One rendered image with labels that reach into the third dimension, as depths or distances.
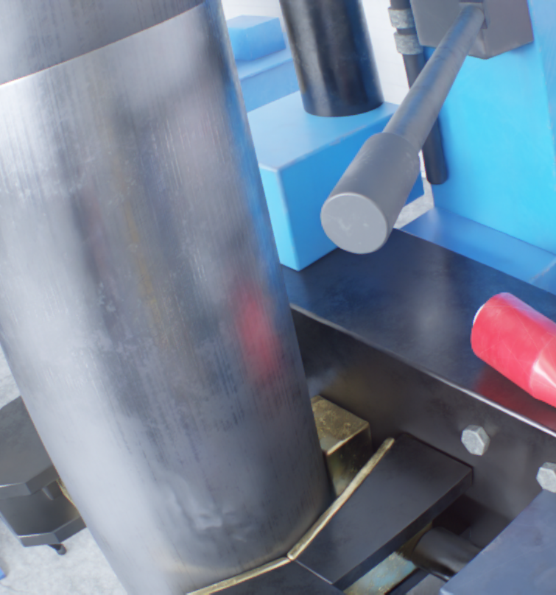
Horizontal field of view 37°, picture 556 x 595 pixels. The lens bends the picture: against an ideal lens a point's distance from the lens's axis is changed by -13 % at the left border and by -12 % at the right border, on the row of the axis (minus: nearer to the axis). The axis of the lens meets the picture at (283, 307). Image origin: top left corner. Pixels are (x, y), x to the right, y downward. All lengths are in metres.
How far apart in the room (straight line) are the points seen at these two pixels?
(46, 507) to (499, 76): 0.63
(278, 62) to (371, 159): 2.64
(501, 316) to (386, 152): 0.31
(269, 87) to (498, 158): 2.22
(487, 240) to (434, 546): 0.32
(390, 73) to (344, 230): 2.97
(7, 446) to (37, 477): 0.06
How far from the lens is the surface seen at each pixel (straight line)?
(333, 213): 0.34
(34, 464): 0.84
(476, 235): 0.88
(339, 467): 0.80
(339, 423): 0.80
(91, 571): 2.12
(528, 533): 0.63
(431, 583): 1.13
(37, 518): 0.90
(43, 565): 2.19
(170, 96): 0.49
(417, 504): 0.70
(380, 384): 0.76
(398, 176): 0.36
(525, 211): 0.85
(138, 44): 0.47
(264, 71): 2.96
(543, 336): 0.63
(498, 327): 0.65
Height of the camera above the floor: 1.51
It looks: 33 degrees down
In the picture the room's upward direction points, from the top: 13 degrees counter-clockwise
